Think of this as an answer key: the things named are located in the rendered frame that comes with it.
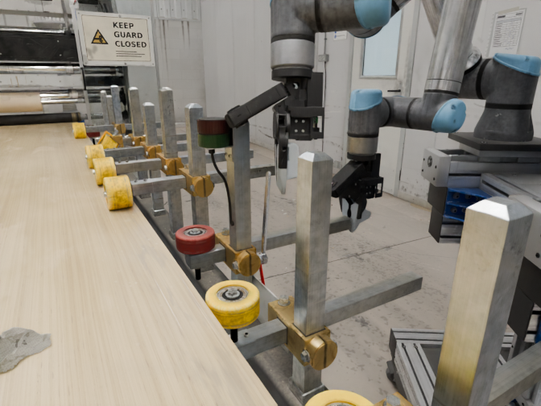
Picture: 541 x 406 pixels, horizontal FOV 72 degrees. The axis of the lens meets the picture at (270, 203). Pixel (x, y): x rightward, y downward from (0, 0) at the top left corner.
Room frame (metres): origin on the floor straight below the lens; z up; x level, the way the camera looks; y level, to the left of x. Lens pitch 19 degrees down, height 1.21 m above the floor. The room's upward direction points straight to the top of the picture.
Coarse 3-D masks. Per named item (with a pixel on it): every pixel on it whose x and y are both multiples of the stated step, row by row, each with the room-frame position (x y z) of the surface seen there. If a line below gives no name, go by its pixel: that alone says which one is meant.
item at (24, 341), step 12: (0, 336) 0.37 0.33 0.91; (12, 336) 0.38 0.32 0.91; (24, 336) 0.37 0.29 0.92; (36, 336) 0.38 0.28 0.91; (48, 336) 0.39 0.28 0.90; (0, 348) 0.35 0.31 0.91; (12, 348) 0.36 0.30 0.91; (24, 348) 0.36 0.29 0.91; (36, 348) 0.36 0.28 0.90; (0, 360) 0.35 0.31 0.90; (12, 360) 0.34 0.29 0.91
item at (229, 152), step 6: (204, 120) 0.67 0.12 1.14; (210, 120) 0.67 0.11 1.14; (216, 120) 0.67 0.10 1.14; (222, 120) 0.68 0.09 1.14; (228, 132) 0.69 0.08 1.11; (210, 150) 0.69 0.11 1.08; (228, 150) 0.71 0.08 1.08; (228, 156) 0.71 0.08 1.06; (216, 168) 0.69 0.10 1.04; (222, 174) 0.70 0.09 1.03; (228, 192) 0.70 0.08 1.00; (228, 198) 0.70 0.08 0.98
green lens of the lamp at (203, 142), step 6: (198, 138) 0.68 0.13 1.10; (204, 138) 0.67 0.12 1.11; (210, 138) 0.66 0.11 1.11; (216, 138) 0.66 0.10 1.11; (222, 138) 0.67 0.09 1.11; (228, 138) 0.68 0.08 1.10; (198, 144) 0.68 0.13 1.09; (204, 144) 0.67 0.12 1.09; (210, 144) 0.66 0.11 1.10; (216, 144) 0.67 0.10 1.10; (222, 144) 0.67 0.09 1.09; (228, 144) 0.68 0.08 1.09
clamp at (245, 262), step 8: (216, 240) 0.77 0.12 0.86; (224, 240) 0.75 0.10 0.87; (232, 248) 0.71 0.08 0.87; (248, 248) 0.71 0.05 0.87; (232, 256) 0.70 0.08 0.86; (240, 256) 0.68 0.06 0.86; (248, 256) 0.68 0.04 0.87; (256, 256) 0.69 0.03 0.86; (232, 264) 0.68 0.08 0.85; (240, 264) 0.67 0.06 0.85; (248, 264) 0.68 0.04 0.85; (256, 264) 0.69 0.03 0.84; (240, 272) 0.67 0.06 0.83; (248, 272) 0.68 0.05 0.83
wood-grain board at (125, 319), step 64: (0, 128) 2.35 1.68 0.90; (64, 128) 2.35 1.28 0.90; (0, 192) 1.01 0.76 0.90; (64, 192) 1.01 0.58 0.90; (0, 256) 0.61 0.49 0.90; (64, 256) 0.61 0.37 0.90; (128, 256) 0.61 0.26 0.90; (0, 320) 0.42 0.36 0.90; (64, 320) 0.42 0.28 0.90; (128, 320) 0.42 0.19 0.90; (192, 320) 0.42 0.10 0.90; (0, 384) 0.31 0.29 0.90; (64, 384) 0.31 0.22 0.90; (128, 384) 0.31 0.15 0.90; (192, 384) 0.31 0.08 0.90; (256, 384) 0.31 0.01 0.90
